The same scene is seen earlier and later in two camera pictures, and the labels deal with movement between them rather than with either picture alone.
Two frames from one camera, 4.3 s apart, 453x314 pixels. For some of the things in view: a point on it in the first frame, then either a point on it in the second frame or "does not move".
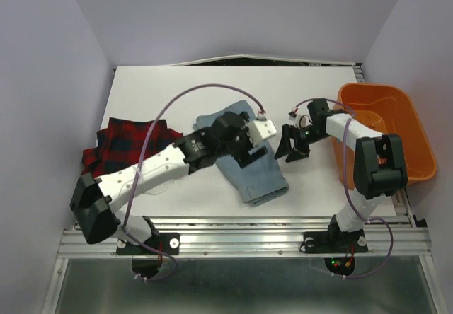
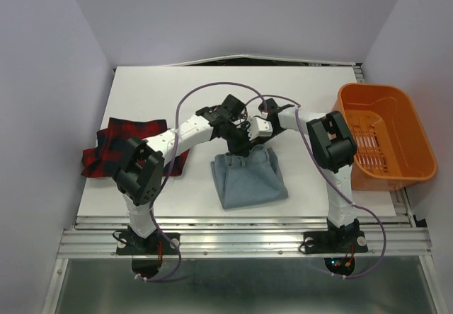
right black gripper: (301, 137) → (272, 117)
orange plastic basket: (386, 109) does not move
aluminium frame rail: (264, 237) does not move
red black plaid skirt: (122, 141) does not move
